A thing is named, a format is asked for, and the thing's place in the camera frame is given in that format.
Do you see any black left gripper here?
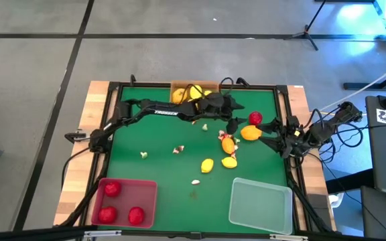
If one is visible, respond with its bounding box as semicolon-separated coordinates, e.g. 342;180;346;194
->
198;92;248;135

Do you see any black table clamp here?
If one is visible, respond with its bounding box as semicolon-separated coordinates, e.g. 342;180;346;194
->
64;132;90;143

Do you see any clear plastic basket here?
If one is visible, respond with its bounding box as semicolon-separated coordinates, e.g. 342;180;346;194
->
228;177;294;236

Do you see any white floor object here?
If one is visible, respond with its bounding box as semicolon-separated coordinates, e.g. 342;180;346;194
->
328;192;344;207

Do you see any white cable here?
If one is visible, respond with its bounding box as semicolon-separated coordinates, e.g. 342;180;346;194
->
320;58;386;111

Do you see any red toy apple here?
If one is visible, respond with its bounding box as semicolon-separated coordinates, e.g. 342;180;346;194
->
104;181;123;197
248;110;263;126
98;206;119;225
128;206;145;226

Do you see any black floor cable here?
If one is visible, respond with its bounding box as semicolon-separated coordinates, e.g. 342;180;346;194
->
60;145;95;191

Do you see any red plastic basket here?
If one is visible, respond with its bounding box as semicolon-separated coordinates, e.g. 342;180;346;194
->
90;177;159;229

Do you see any black rig crossbar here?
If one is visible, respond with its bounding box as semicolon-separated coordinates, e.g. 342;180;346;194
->
0;224;99;241

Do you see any black stand base bar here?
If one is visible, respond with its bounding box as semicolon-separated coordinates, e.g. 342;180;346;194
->
342;65;386;92

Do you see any black aluminium table frame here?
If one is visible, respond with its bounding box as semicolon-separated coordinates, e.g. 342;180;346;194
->
54;81;336;235

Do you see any silver rig bracket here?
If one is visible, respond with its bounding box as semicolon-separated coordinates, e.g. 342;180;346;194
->
269;234;310;241
84;230;123;239

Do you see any green table mat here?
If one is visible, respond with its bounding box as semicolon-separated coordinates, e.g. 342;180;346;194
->
106;86;290;235

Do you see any large orange toy fruit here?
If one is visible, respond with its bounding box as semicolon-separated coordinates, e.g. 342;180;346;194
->
240;125;263;141

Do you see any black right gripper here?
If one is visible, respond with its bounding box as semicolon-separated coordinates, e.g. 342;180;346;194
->
256;115;310;158

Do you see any black tripod stand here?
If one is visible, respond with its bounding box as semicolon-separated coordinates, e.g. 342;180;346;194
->
283;0;328;52

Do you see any orange plastic basket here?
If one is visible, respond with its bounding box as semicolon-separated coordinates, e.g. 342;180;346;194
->
170;80;220;105

